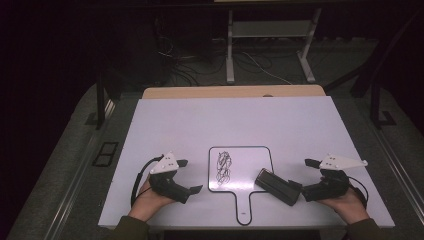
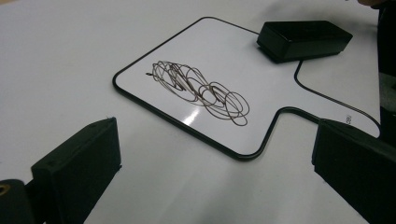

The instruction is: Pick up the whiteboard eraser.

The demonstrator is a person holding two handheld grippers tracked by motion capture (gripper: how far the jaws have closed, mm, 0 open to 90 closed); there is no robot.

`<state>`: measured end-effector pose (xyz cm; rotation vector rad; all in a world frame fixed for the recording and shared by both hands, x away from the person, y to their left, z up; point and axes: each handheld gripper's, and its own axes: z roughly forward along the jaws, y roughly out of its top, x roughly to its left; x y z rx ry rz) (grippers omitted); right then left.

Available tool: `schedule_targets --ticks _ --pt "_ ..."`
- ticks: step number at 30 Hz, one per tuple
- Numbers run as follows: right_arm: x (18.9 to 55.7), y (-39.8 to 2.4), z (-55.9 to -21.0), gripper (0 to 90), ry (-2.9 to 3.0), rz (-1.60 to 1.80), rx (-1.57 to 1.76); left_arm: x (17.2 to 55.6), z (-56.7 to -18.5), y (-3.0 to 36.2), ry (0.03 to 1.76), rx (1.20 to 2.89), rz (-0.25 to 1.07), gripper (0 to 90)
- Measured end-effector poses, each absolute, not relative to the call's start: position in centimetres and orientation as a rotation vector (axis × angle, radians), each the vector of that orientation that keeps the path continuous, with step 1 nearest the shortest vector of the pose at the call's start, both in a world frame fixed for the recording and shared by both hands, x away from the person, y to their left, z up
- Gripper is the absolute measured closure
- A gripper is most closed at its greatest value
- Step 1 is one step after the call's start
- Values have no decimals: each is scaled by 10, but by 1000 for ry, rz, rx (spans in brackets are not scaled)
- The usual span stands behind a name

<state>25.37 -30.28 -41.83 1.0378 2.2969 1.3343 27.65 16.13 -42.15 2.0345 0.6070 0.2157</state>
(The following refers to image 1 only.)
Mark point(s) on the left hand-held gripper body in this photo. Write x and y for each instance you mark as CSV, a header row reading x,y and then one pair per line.
x,y
166,185

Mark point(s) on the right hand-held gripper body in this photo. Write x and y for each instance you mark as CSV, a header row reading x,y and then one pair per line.
x,y
328,186

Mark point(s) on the black whiteboard eraser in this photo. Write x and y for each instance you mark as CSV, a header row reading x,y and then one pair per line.
x,y
278,186

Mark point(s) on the person's left hand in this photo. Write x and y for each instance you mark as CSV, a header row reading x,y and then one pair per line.
x,y
146,203

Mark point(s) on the person's right hand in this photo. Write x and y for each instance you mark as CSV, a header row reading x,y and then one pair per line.
x,y
350,205

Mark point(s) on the black metal stand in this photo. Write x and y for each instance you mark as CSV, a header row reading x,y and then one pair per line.
x,y
100,103
375,106

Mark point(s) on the light wooden table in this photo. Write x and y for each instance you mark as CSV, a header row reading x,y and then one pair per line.
x,y
233,91

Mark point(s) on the white metal stand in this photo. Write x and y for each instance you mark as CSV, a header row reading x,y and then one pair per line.
x,y
230,50

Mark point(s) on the black floor socket frame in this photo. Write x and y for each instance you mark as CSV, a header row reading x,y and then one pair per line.
x,y
100,160

